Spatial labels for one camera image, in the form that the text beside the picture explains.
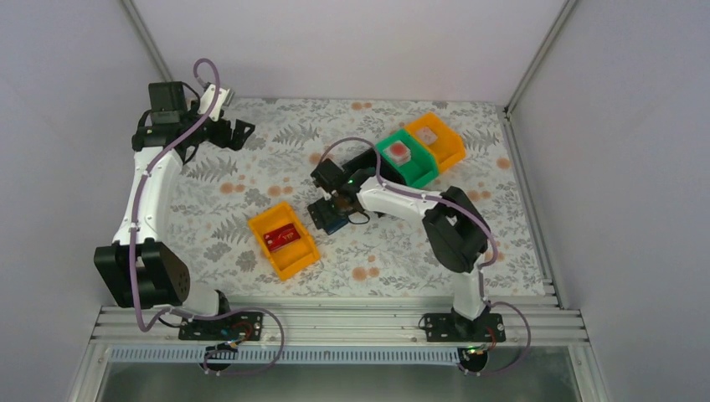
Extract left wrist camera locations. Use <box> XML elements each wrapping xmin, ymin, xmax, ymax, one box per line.
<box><xmin>198</xmin><ymin>83</ymin><xmax>234</xmax><ymax>121</ymax></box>

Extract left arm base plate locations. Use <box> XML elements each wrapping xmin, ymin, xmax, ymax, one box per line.
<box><xmin>178</xmin><ymin>311</ymin><xmax>264</xmax><ymax>342</ymax></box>

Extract aluminium rail frame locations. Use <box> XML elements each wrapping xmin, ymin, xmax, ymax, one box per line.
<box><xmin>90</xmin><ymin>296</ymin><xmax>589</xmax><ymax>347</ymax></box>

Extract blue card holder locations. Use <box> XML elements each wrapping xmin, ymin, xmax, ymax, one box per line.
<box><xmin>323</xmin><ymin>212</ymin><xmax>349</xmax><ymax>235</ymax></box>

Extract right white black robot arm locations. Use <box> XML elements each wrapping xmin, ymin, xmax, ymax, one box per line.
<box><xmin>307</xmin><ymin>159</ymin><xmax>491</xmax><ymax>325</ymax></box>

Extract black bin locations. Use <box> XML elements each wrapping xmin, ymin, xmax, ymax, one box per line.
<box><xmin>342</xmin><ymin>148</ymin><xmax>406</xmax><ymax>185</ymax></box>

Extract green bin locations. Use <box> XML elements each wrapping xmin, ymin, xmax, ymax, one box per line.
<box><xmin>376</xmin><ymin>129</ymin><xmax>439</xmax><ymax>188</ymax></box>

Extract red VIP card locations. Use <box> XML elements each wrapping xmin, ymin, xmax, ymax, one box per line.
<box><xmin>263</xmin><ymin>224</ymin><xmax>301</xmax><ymax>252</ymax></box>

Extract near orange bin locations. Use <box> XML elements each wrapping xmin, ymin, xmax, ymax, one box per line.
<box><xmin>247</xmin><ymin>202</ymin><xmax>321</xmax><ymax>281</ymax></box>

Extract floral table mat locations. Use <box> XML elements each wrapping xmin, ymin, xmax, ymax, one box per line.
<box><xmin>165</xmin><ymin>98</ymin><xmax>545</xmax><ymax>297</ymax></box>

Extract card in far orange bin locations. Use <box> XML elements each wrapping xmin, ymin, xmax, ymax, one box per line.
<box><xmin>414</xmin><ymin>126</ymin><xmax>439</xmax><ymax>147</ymax></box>

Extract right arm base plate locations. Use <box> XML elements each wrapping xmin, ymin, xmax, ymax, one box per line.
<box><xmin>418</xmin><ymin>312</ymin><xmax>507</xmax><ymax>343</ymax></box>

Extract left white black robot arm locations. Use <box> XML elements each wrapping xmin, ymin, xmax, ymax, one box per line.
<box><xmin>94</xmin><ymin>81</ymin><xmax>255</xmax><ymax>331</ymax></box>

